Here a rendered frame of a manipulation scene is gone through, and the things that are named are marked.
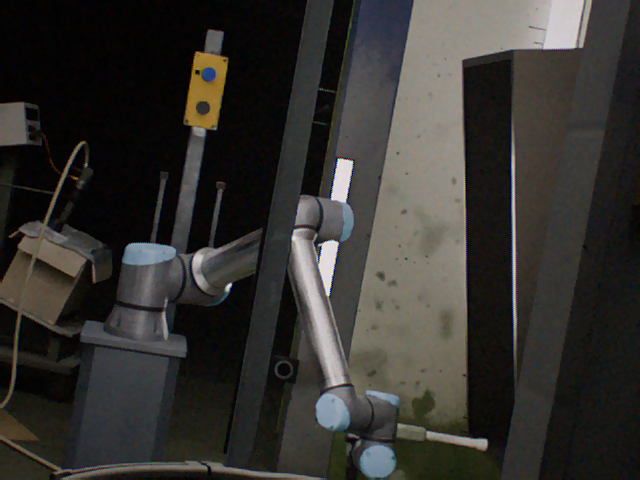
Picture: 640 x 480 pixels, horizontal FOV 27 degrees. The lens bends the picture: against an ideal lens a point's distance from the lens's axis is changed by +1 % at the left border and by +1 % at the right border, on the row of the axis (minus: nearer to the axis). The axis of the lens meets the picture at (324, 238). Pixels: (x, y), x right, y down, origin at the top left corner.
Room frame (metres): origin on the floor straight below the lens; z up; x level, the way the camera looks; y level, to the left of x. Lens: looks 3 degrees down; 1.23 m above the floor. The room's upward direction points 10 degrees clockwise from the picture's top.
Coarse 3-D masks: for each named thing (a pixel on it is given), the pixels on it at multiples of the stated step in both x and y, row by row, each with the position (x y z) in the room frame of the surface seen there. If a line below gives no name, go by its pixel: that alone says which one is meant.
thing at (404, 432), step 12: (348, 432) 3.70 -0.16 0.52; (408, 432) 3.72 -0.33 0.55; (420, 432) 3.72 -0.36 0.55; (432, 432) 3.75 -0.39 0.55; (420, 444) 3.73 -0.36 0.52; (456, 444) 3.75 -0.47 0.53; (468, 444) 3.75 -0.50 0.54; (480, 444) 3.75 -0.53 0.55; (348, 456) 3.71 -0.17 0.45; (348, 468) 3.70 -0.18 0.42
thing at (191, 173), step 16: (208, 32) 4.84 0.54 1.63; (192, 128) 4.84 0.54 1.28; (192, 144) 4.84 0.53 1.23; (192, 160) 4.84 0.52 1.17; (192, 176) 4.84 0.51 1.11; (192, 192) 4.84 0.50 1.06; (192, 208) 4.84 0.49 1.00; (176, 224) 4.84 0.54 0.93; (176, 240) 4.84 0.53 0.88; (176, 304) 4.84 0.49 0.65
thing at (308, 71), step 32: (320, 0) 2.74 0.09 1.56; (320, 32) 2.74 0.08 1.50; (320, 64) 2.74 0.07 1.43; (288, 128) 2.73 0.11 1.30; (288, 160) 2.74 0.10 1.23; (288, 192) 2.74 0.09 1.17; (288, 224) 2.74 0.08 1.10; (256, 288) 2.76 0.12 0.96; (256, 320) 2.73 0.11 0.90; (256, 352) 2.74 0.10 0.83; (256, 384) 2.74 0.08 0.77; (256, 416) 2.74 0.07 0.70
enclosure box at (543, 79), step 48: (528, 48) 3.64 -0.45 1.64; (576, 48) 3.66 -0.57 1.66; (480, 96) 4.24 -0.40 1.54; (528, 96) 3.64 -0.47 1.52; (480, 144) 4.24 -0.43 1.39; (528, 144) 3.65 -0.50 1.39; (480, 192) 4.25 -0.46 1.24; (528, 192) 3.65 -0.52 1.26; (480, 240) 4.25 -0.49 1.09; (528, 240) 3.66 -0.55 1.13; (480, 288) 4.26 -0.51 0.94; (528, 288) 3.66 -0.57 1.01; (480, 336) 4.26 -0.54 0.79; (480, 384) 4.27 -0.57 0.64; (480, 432) 4.27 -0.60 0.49
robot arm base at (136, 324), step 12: (120, 312) 3.92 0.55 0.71; (132, 312) 3.90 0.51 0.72; (144, 312) 3.91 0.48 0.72; (156, 312) 3.93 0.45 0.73; (108, 324) 3.92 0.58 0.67; (120, 324) 3.90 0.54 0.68; (132, 324) 3.89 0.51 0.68; (144, 324) 3.90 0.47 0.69; (156, 324) 3.93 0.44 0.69; (120, 336) 3.89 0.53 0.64; (132, 336) 3.88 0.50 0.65; (144, 336) 3.89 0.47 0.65; (156, 336) 3.91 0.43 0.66
